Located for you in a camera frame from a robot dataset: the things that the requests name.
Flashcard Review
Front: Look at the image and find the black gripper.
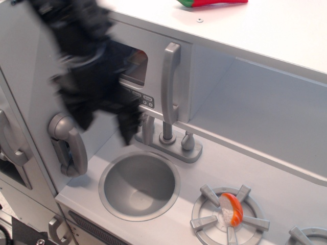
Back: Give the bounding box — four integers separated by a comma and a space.
50, 38, 144, 146

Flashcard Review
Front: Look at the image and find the white microwave door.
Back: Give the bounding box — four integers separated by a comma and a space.
110, 22, 192, 122

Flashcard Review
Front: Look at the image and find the grey microwave door handle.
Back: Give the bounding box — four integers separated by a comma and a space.
161, 42, 181, 125

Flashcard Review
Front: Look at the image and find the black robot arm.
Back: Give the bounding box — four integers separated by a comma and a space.
29, 1, 141, 144

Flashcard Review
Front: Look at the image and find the grey toy telephone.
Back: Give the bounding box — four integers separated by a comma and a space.
48, 113, 88, 178

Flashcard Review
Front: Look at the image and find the red strawberry toy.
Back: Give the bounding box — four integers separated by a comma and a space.
133, 51, 148, 64

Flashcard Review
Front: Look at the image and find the grey round sink basin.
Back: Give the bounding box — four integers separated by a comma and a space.
98, 152, 181, 222

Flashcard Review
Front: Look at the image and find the grey toy faucet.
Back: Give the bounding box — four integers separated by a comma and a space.
135, 114, 203, 163

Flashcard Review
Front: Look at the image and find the white toy kitchen unit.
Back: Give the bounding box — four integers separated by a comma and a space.
1, 1, 326, 244

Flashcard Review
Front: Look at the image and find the red chili pepper toy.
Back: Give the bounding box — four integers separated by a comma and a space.
178, 0, 248, 8

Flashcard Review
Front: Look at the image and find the grey stove burner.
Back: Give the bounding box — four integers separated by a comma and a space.
190, 184, 270, 244
286, 226, 326, 245

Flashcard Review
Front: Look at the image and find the salmon sushi toy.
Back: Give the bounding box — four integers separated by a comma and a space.
219, 193, 243, 227

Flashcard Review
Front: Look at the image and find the grey fridge door handle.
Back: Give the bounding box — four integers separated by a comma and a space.
1, 110, 28, 167

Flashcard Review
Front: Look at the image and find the grey oven door handle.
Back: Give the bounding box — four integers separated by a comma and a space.
48, 217, 71, 245

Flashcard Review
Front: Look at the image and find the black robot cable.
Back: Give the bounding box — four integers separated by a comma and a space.
0, 224, 12, 245

